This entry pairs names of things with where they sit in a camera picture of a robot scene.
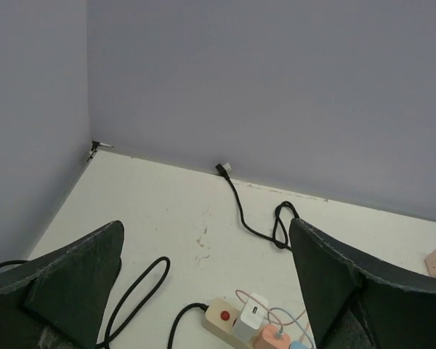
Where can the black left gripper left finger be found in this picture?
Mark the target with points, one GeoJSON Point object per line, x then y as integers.
{"type": "Point", "coordinates": [58, 300]}

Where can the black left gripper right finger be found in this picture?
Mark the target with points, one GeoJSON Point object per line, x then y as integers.
{"type": "Point", "coordinates": [356, 300]}

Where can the blue USB charger cube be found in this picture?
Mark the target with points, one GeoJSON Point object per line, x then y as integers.
{"type": "Point", "coordinates": [297, 345]}

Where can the pink USB charger cube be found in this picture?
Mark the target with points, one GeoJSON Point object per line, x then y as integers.
{"type": "Point", "coordinates": [272, 337]}

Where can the white USB charger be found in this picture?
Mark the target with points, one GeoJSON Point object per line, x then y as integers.
{"type": "Point", "coordinates": [250, 317]}

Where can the beige power strip red sockets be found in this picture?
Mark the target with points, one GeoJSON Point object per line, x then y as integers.
{"type": "Point", "coordinates": [219, 320]}

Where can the metal corner bracket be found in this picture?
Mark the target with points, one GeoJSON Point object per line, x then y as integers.
{"type": "Point", "coordinates": [95, 147]}

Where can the black wall plug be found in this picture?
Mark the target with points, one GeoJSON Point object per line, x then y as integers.
{"type": "Point", "coordinates": [223, 170]}

